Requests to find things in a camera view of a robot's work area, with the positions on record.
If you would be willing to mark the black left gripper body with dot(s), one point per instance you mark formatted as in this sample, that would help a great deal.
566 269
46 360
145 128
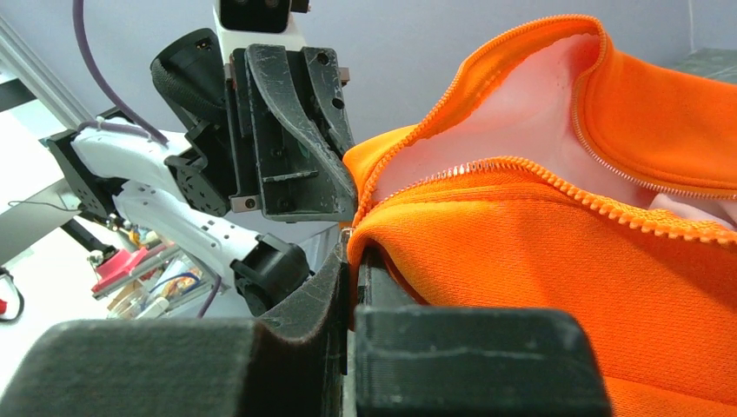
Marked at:
210 93

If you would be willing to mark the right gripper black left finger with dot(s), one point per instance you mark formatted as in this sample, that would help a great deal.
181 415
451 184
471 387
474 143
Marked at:
287 362

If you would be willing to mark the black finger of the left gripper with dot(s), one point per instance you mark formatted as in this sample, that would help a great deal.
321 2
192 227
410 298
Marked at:
326 79
304 180

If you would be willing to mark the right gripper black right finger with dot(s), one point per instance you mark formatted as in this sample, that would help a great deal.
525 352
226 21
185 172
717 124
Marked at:
414 360

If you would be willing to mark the orange jacket with pink lining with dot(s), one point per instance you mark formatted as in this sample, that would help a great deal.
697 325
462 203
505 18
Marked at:
559 172

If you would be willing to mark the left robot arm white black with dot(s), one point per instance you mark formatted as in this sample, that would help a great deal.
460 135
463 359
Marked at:
119 173

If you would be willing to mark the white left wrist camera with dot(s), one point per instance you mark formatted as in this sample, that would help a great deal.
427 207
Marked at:
240 23

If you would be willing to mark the aluminium frame rail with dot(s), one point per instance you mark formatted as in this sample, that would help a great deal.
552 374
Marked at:
35 198

